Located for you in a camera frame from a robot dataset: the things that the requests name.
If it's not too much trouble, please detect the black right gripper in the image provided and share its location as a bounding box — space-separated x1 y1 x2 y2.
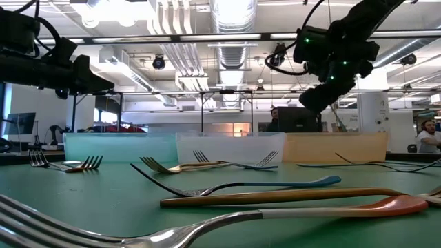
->
294 25 380 114

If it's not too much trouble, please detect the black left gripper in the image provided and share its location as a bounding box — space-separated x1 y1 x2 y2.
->
0 54 115 100

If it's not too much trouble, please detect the orange-handled silver fork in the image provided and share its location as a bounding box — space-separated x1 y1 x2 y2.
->
28 149 85 173
0 193 429 248
220 149 280 168

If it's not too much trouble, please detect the black computer monitor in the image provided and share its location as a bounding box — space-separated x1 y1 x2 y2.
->
277 106 323 134

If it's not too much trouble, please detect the orange plastic bin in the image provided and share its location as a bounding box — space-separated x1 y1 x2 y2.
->
283 132 389 163

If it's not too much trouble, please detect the white column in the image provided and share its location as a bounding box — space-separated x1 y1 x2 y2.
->
357 74 390 152

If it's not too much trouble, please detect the person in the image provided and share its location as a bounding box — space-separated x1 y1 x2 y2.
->
265 107 280 133
415 119 441 154

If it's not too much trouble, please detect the teal plastic bin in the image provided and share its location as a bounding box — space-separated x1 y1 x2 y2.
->
63 132 178 163

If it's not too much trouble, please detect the dark computer monitor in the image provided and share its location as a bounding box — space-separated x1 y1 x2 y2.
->
3 112 37 136

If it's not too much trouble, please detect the clear plastic bin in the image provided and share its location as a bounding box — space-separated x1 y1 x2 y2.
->
175 132 287 163

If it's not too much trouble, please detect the green table mat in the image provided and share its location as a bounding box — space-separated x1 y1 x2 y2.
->
0 160 441 248

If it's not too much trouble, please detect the black metal rack frame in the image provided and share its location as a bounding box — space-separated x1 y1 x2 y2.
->
70 91 123 134

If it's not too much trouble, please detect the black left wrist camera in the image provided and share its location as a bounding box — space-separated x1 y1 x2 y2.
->
50 36 79 66

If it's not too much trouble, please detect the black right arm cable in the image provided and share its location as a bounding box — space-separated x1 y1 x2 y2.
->
264 0 327 76

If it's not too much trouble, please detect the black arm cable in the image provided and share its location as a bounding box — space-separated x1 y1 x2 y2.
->
13 0 62 52
264 0 327 76

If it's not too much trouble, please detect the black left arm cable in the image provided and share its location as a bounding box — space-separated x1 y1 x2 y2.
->
13 0 62 52

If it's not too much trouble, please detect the silver ventilation duct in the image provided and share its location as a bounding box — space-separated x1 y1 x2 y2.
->
209 0 258 108
371 37 441 69

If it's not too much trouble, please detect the black aluminium table frame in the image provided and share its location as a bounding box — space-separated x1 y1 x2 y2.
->
0 151 441 166

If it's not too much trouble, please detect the black overhead frame bar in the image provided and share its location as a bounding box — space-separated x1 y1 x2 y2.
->
0 32 441 45

